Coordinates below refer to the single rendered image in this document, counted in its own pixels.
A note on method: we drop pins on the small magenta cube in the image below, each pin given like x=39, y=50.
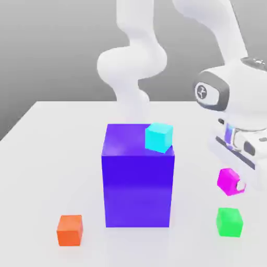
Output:
x=226, y=181

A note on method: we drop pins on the small green cube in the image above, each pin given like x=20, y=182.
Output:
x=229, y=222

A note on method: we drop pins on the small orange cube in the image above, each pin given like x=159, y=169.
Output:
x=69, y=231

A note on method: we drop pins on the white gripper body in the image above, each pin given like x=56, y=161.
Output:
x=233, y=161

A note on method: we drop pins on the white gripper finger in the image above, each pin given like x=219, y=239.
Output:
x=241, y=185

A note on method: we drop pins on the small cyan cube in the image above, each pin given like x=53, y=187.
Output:
x=158, y=137

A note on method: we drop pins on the large blue box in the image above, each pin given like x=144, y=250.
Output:
x=136, y=187

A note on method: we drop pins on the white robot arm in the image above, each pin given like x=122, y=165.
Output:
x=133, y=62

